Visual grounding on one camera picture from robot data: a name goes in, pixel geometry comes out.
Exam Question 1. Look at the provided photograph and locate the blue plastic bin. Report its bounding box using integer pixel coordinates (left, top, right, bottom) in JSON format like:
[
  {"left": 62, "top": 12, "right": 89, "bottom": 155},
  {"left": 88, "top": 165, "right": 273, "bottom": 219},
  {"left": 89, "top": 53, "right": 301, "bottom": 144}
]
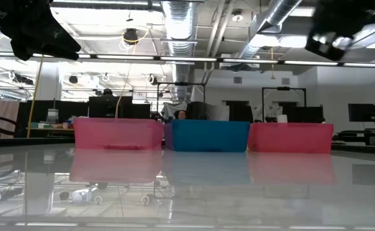
[{"left": 164, "top": 119, "right": 250, "bottom": 153}]

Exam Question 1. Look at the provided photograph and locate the black monitor stand desk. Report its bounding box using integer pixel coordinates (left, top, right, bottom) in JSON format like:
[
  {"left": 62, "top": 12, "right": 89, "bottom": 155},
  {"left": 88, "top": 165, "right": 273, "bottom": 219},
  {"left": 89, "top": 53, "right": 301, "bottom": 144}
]
[{"left": 332, "top": 108, "right": 375, "bottom": 148}]

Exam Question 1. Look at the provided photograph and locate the black monitor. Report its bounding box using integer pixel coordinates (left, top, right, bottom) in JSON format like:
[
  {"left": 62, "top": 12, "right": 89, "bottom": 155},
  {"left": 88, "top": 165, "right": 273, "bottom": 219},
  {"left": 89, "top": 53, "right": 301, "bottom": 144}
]
[{"left": 347, "top": 103, "right": 375, "bottom": 123}]

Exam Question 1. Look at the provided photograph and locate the small red plastic bin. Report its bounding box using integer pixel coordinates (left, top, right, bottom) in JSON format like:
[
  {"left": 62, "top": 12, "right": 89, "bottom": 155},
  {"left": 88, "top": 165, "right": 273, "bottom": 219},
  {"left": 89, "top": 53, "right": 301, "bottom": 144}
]
[{"left": 247, "top": 122, "right": 335, "bottom": 154}]

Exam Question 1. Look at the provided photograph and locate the black partition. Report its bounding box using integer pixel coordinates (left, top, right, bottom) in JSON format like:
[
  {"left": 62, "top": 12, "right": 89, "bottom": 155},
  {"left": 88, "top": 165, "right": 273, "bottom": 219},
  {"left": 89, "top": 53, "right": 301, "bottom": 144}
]
[{"left": 15, "top": 96, "right": 152, "bottom": 139}]

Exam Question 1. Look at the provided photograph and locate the wooden side table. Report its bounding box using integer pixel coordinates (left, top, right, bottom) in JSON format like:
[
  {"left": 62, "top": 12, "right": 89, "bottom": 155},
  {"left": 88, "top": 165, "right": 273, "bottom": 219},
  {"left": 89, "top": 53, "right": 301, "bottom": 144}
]
[{"left": 26, "top": 126, "right": 75, "bottom": 133}]

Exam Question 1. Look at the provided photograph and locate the black frame rig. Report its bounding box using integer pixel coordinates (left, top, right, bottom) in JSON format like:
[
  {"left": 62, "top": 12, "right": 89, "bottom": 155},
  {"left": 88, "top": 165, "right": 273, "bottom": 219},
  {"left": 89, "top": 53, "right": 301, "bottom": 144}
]
[
  {"left": 155, "top": 81, "right": 207, "bottom": 120},
  {"left": 261, "top": 85, "right": 308, "bottom": 123}
]

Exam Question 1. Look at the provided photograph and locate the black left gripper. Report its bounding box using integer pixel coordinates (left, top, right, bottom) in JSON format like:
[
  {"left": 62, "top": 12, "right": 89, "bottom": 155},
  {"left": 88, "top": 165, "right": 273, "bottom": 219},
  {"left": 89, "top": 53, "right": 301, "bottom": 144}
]
[{"left": 0, "top": 0, "right": 82, "bottom": 61}]

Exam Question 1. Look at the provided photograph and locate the white cloth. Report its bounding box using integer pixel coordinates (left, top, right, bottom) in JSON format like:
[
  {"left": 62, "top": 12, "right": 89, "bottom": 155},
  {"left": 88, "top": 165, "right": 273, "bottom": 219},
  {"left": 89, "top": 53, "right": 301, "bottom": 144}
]
[{"left": 160, "top": 101, "right": 189, "bottom": 121}]

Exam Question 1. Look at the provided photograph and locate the pale pink curtain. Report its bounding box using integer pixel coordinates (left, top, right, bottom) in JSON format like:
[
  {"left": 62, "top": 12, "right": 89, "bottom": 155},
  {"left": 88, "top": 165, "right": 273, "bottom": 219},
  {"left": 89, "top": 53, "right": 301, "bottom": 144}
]
[{"left": 0, "top": 97, "right": 21, "bottom": 139}]

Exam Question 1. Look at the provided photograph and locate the large pink plastic bin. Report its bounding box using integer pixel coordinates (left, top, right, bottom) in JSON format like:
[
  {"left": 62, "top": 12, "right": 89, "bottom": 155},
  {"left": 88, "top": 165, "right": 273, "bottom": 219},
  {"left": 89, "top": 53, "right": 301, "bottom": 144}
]
[{"left": 73, "top": 117, "right": 164, "bottom": 151}]

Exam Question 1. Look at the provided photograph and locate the long ceiling light bar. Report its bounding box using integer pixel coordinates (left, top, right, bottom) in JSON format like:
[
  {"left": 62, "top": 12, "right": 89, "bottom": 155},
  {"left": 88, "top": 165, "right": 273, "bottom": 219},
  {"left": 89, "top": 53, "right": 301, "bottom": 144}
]
[{"left": 0, "top": 51, "right": 375, "bottom": 69}]

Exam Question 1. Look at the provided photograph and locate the clear plastic container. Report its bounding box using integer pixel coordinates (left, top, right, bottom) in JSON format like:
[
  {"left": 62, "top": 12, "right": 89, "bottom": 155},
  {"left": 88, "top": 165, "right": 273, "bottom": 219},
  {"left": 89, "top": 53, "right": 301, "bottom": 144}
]
[{"left": 46, "top": 108, "right": 60, "bottom": 124}]

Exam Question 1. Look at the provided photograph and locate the silver ventilation duct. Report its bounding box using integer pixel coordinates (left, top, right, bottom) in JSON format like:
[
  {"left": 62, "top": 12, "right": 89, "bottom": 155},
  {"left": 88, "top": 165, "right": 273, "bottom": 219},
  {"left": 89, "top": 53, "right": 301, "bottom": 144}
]
[
  {"left": 161, "top": 0, "right": 198, "bottom": 103},
  {"left": 235, "top": 0, "right": 304, "bottom": 65}
]

